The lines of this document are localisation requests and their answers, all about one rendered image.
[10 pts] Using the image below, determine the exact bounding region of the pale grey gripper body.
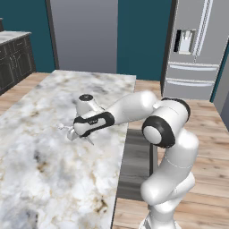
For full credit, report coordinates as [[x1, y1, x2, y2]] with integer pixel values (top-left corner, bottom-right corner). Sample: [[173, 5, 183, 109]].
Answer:
[[57, 123, 96, 147]]

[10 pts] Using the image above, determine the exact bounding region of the grey island cabinet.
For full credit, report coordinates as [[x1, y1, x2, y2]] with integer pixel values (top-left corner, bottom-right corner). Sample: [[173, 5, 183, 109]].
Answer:
[[111, 128, 159, 229]]

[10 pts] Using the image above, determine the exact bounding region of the dark cabinet run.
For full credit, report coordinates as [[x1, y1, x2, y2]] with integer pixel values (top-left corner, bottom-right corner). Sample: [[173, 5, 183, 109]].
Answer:
[[0, 17, 37, 97]]

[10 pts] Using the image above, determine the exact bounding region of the stainless steel fridge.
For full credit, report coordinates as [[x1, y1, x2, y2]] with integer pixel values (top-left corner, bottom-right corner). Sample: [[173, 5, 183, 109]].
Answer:
[[160, 0, 229, 101]]

